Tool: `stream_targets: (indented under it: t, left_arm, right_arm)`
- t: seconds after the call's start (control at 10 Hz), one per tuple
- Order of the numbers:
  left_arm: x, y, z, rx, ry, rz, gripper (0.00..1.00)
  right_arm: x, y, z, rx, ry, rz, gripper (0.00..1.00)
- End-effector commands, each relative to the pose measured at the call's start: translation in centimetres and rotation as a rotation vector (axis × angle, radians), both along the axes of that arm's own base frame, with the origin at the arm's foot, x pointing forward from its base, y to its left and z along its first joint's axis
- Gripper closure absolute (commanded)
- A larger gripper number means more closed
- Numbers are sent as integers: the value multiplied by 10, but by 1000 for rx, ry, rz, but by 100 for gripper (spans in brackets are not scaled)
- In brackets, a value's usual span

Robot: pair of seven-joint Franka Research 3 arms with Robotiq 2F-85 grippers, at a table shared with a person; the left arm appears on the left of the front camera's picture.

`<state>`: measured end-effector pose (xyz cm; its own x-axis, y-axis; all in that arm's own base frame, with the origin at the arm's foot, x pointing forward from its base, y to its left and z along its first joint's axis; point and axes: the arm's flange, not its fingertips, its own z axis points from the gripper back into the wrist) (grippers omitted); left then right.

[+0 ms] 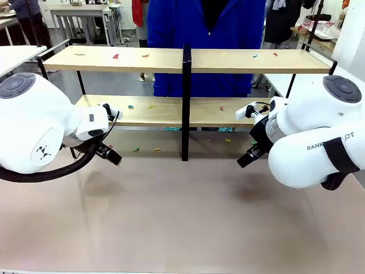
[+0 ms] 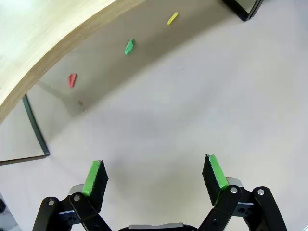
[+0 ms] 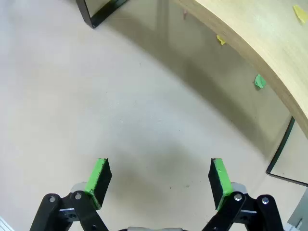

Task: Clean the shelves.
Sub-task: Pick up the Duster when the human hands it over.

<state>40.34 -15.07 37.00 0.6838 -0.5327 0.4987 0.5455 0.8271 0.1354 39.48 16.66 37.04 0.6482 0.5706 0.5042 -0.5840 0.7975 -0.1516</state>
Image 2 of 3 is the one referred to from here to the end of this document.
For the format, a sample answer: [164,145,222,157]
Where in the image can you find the wooden shelf unit black frame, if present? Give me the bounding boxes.
[0,0,263,167]

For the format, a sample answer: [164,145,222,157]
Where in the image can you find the green paper scrap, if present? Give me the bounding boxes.
[124,38,135,55]

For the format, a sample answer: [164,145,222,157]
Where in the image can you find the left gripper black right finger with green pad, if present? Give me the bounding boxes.
[197,154,288,231]

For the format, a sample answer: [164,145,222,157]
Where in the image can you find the yellow paper scrap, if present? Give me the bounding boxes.
[167,12,179,26]

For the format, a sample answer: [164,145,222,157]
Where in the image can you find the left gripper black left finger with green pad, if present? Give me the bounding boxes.
[32,160,114,231]

